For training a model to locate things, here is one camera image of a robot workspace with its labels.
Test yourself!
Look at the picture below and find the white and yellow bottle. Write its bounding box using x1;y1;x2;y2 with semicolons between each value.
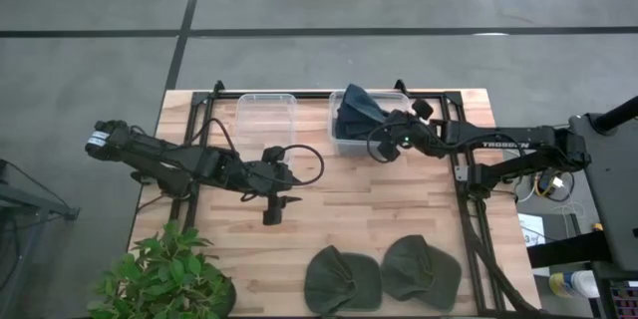
547;269;601;300

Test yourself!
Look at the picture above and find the clear plastic bin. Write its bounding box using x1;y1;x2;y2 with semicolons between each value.
327;89;413;158
233;93;299;155

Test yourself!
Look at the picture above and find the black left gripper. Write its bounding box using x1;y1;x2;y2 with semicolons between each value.
248;145;303;226

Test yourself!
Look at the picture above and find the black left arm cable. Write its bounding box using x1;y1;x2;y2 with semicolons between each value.
191;118;238;155

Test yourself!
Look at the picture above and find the black plant pot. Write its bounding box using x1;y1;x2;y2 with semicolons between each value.
216;276;237;318

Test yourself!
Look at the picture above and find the dark keyed box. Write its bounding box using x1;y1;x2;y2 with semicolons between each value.
608;278;638;319

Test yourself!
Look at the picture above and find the white paper sheet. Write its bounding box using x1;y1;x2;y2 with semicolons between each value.
516;212;548;248

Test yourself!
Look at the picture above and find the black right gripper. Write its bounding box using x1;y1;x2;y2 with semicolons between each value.
376;98;440;163

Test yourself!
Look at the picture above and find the dark blue cap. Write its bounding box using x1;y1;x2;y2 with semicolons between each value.
334;83;393;142

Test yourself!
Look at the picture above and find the black aluminium table frame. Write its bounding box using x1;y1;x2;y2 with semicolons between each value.
168;78;507;318

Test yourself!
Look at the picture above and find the olive green cap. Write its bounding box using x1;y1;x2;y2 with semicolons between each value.
303;244;384;316
379;234;463;312

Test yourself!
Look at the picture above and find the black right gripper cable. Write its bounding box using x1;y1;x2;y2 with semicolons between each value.
366;122;400;164

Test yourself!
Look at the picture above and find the grey metal stand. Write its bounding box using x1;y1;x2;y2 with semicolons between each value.
0;158;81;223

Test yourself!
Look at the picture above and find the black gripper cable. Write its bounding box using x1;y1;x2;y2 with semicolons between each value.
278;143;326;188
366;122;400;164

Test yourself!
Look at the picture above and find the black cable sleeve bundle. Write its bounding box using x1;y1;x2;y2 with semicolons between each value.
461;198;543;317

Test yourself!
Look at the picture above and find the green leafy plant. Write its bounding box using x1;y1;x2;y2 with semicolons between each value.
87;219;233;319

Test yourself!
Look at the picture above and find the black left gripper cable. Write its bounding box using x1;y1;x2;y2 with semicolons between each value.
278;143;326;188

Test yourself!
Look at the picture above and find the black metal beam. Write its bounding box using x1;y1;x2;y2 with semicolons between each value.
526;230;614;269

